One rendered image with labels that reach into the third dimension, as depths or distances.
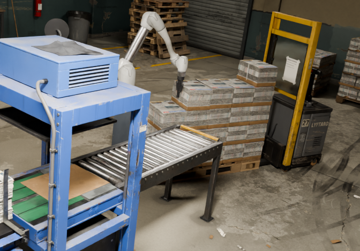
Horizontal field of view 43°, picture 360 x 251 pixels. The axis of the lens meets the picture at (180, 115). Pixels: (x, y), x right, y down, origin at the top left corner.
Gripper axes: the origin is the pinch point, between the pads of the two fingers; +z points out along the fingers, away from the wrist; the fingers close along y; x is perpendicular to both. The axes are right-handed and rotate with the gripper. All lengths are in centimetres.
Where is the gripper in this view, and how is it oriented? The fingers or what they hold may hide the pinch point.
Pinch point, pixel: (178, 94)
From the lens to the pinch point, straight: 491.6
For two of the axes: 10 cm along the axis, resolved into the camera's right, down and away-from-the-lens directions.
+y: -5.0, -3.4, 8.0
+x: -8.5, 0.4, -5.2
